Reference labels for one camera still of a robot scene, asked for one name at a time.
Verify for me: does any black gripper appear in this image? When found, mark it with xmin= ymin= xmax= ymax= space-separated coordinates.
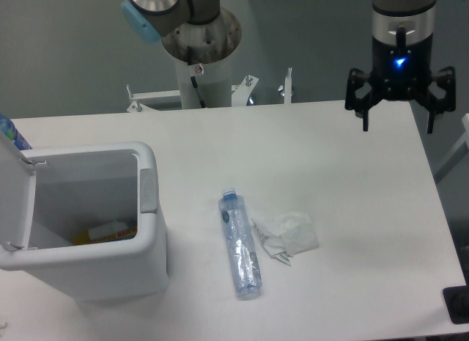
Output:
xmin=344 ymin=35 xmax=457 ymax=134

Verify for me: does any white paper wrapper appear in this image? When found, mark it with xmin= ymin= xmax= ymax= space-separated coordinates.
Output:
xmin=251 ymin=211 xmax=320 ymax=266

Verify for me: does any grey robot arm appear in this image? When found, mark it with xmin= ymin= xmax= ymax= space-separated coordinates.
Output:
xmin=121 ymin=0 xmax=456 ymax=126

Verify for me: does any white open trash can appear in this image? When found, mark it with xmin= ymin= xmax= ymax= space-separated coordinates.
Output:
xmin=1 ymin=137 xmax=169 ymax=301

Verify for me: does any black clamp at table edge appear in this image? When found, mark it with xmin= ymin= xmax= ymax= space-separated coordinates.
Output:
xmin=443 ymin=285 xmax=468 ymax=324

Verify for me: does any clear crushed plastic bottle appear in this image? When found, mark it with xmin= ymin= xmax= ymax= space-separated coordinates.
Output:
xmin=218 ymin=187 xmax=262 ymax=300

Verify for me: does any blue printed package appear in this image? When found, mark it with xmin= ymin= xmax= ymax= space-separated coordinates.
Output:
xmin=0 ymin=114 xmax=32 ymax=150

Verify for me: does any white frame leg right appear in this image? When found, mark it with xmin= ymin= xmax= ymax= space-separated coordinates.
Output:
xmin=433 ymin=114 xmax=468 ymax=184

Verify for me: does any white metal base frame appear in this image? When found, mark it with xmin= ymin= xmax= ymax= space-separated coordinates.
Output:
xmin=125 ymin=67 xmax=296 ymax=113

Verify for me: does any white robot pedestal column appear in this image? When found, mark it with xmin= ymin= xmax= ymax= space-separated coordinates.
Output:
xmin=160 ymin=7 xmax=243 ymax=110

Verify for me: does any black cable on pedestal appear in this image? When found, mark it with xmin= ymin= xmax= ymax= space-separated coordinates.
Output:
xmin=186 ymin=45 xmax=207 ymax=109

